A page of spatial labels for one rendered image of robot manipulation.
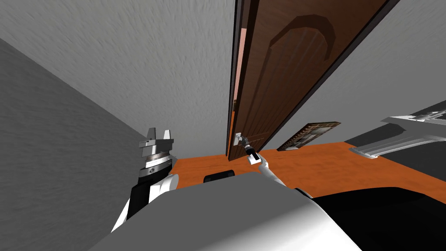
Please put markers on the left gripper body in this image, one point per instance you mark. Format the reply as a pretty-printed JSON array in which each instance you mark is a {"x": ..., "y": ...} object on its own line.
[{"x": 155, "y": 146}]

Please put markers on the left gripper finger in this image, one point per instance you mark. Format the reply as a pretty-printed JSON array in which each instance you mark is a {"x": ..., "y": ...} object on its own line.
[
  {"x": 151, "y": 134},
  {"x": 167, "y": 135}
]

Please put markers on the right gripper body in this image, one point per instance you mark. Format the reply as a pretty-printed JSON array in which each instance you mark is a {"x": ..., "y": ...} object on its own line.
[{"x": 252, "y": 155}]

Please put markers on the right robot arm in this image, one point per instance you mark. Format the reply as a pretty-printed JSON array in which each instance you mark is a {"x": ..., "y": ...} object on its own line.
[{"x": 383, "y": 218}]

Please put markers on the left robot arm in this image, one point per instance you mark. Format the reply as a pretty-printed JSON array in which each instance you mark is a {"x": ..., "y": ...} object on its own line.
[{"x": 153, "y": 188}]

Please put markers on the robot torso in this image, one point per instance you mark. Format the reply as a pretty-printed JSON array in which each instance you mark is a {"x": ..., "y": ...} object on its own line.
[{"x": 223, "y": 216}]

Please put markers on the brown wooden door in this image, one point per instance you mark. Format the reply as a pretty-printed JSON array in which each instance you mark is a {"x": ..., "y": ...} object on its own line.
[{"x": 296, "y": 69}]

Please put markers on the dark framed wall picture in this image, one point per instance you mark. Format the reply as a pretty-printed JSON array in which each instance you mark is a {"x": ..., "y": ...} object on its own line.
[{"x": 310, "y": 134}]

